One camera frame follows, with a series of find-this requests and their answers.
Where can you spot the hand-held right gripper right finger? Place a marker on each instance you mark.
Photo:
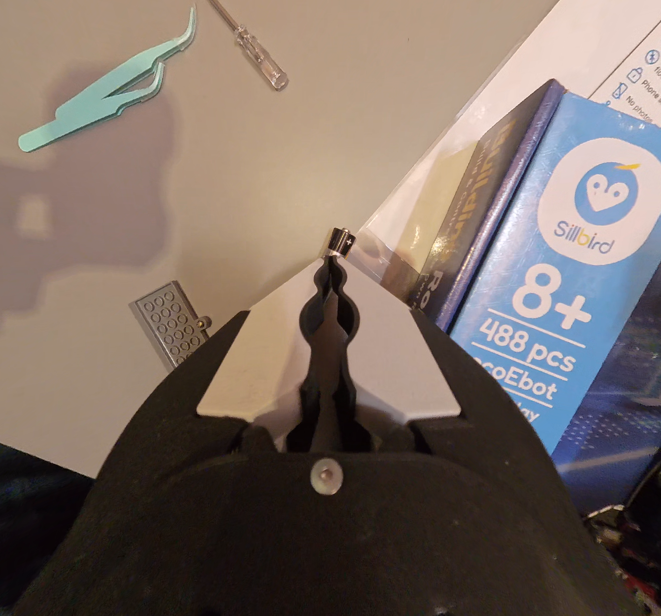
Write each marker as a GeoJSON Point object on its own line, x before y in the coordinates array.
{"type": "Point", "coordinates": [408, 368]}

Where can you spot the black gold battery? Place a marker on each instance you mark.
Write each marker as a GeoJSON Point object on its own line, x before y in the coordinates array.
{"type": "Point", "coordinates": [339, 242]}

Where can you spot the teal tweezers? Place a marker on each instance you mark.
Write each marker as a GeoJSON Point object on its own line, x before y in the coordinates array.
{"type": "Point", "coordinates": [114, 89]}

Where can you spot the blue robot kit box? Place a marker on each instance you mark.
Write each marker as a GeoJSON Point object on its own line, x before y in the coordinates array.
{"type": "Point", "coordinates": [578, 296]}

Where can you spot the grey studded battery box cover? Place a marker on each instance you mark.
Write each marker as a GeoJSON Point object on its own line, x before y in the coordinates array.
{"type": "Point", "coordinates": [170, 327]}

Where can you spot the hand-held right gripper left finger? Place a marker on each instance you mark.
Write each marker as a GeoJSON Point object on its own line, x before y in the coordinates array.
{"type": "Point", "coordinates": [248, 368]}

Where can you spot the white instruction sheet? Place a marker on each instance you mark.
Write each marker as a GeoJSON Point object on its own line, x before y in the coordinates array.
{"type": "Point", "coordinates": [578, 38]}

